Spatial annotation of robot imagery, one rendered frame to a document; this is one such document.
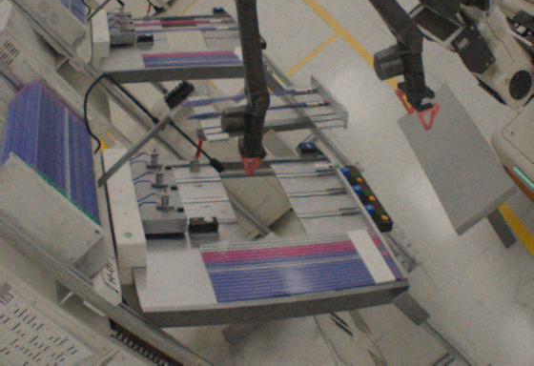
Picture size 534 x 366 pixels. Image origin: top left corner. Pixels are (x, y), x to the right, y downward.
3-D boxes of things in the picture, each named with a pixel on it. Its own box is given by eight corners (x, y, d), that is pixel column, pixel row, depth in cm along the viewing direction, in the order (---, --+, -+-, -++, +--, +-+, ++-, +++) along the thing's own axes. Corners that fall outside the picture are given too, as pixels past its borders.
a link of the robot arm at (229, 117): (268, 99, 209) (259, 87, 216) (230, 100, 205) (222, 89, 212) (264, 136, 215) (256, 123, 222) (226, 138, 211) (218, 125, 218)
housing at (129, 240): (126, 186, 225) (126, 147, 218) (147, 284, 185) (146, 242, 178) (103, 187, 223) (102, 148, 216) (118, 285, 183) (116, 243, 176)
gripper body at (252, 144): (245, 159, 216) (247, 137, 213) (236, 142, 225) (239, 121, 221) (266, 158, 218) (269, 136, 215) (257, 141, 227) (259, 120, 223)
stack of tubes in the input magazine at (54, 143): (89, 127, 209) (32, 74, 194) (100, 225, 167) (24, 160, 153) (63, 153, 211) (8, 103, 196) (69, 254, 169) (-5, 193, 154)
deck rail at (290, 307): (401, 296, 190) (407, 280, 186) (404, 301, 188) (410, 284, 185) (142, 323, 170) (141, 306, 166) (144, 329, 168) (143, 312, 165)
